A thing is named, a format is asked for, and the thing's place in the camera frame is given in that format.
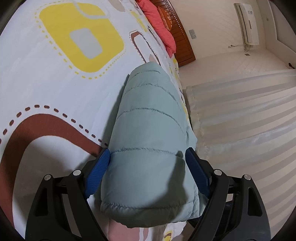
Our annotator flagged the light green quilted jacket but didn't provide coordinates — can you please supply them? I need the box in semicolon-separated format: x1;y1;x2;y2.
100;62;207;228

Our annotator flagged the cream striped curtain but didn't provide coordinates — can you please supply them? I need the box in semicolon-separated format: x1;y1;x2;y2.
186;69;295;235

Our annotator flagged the white patterned bed sheet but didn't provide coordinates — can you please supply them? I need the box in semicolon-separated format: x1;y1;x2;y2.
0;0;193;241

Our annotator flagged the brown wooden headboard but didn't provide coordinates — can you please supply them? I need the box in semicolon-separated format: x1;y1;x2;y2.
151;0;196;67

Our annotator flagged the red pillow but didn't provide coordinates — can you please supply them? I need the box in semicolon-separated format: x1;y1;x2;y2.
137;0;177;58

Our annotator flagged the wall switch plate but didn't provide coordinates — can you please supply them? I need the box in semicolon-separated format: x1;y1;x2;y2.
189;29;197;39

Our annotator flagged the white wall air conditioner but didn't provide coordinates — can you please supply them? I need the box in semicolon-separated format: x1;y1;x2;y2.
234;3;259;46

